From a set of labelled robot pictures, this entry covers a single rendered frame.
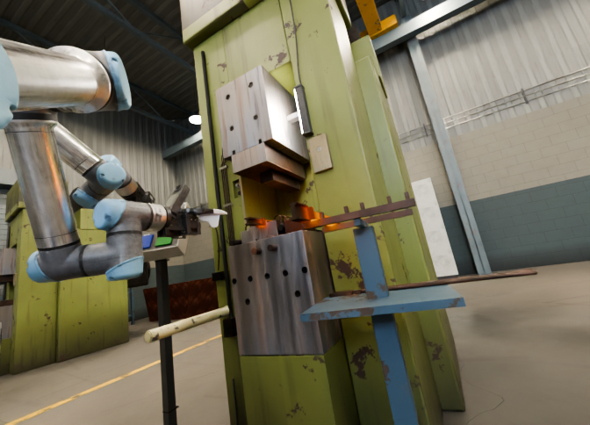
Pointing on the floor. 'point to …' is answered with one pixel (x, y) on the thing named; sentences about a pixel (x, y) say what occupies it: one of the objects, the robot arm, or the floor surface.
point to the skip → (185, 298)
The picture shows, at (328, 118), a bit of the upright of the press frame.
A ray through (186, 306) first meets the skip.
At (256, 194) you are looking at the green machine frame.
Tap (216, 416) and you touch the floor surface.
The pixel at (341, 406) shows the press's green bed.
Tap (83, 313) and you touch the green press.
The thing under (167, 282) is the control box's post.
